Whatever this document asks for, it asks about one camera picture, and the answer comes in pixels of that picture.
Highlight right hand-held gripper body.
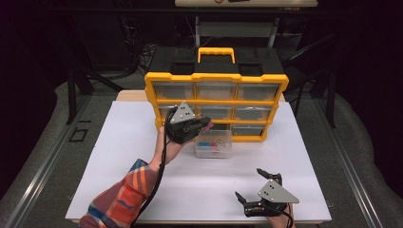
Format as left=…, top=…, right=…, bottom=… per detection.
left=243, top=172, right=300, bottom=219

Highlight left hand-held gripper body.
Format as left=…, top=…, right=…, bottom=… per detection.
left=164, top=101, right=200, bottom=145

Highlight transparent small parts drawer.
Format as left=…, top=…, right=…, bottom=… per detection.
left=195, top=128, right=233, bottom=159

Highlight person's right hand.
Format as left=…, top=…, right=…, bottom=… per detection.
left=272, top=204, right=296, bottom=228

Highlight person's left hand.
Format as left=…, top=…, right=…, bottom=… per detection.
left=154, top=126, right=192, bottom=166

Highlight white table mat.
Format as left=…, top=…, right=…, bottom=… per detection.
left=65, top=100, right=333, bottom=223

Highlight grid of clear plastic drawers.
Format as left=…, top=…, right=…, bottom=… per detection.
left=151, top=81, right=281, bottom=137

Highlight yellow black organizer cabinet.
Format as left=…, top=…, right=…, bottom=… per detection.
left=144, top=47, right=290, bottom=143

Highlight black metal stand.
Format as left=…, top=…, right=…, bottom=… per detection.
left=284, top=33, right=337, bottom=129
left=64, top=67, right=125, bottom=125

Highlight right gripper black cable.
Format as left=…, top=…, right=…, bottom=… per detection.
left=260, top=199, right=295, bottom=228

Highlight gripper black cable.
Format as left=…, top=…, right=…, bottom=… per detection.
left=129, top=106, right=179, bottom=228
left=260, top=199, right=295, bottom=228

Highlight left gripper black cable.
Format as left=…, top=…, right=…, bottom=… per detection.
left=129, top=106, right=179, bottom=228

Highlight aluminium floor rail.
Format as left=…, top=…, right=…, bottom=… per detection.
left=0, top=94, right=93, bottom=228
left=313, top=97, right=385, bottom=228

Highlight bundle of dark cables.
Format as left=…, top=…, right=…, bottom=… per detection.
left=122, top=14, right=160, bottom=75

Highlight grey metal frame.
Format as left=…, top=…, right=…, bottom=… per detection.
left=194, top=16, right=280, bottom=49

